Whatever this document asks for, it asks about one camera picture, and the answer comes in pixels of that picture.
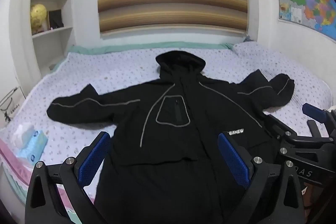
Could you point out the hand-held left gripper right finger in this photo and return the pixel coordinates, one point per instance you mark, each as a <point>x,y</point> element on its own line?
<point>233,159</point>

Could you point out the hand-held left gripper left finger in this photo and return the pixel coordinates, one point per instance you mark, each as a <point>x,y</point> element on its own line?
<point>97,151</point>

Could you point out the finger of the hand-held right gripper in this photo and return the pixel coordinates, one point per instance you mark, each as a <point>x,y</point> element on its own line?
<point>284,141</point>
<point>315,111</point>

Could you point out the black hooded jacket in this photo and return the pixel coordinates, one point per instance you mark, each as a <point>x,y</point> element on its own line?
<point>173,150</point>

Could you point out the blue tissue box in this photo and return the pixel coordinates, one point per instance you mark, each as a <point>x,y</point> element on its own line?
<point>34,146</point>

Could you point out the pink green striped sheet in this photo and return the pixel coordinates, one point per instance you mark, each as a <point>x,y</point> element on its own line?
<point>10,163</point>

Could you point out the white box with cat print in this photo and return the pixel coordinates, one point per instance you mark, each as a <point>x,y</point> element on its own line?
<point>10,106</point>

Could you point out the mint green bed sheet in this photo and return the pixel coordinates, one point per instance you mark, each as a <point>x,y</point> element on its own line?
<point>110,47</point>

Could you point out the white bookshelf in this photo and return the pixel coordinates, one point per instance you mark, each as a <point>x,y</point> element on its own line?
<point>66,11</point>

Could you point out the yellow globe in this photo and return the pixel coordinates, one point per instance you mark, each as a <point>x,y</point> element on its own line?
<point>38,15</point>

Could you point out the black picture frame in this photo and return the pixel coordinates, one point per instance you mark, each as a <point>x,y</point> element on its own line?
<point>55,18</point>

